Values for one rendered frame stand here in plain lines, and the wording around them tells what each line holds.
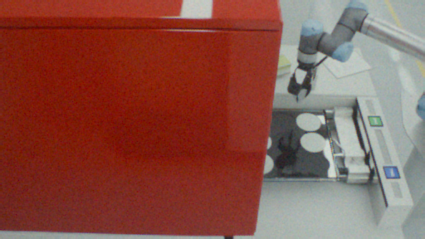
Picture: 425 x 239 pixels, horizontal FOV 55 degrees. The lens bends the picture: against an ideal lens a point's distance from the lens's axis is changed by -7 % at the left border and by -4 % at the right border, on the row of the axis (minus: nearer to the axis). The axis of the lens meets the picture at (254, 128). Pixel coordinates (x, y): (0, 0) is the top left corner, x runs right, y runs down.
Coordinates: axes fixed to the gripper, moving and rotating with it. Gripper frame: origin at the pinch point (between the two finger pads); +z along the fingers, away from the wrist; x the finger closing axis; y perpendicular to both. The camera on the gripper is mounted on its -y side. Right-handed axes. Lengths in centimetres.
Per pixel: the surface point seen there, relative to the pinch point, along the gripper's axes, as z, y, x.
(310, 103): 8.0, 10.3, -2.9
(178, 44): -78, -81, -3
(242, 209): -35, -76, -13
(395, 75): 99, 179, -31
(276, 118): 9.3, -4.1, 6.5
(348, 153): 8.4, -8.5, -26.2
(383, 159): 3.6, -8.9, -39.6
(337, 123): 11.2, 8.3, -16.7
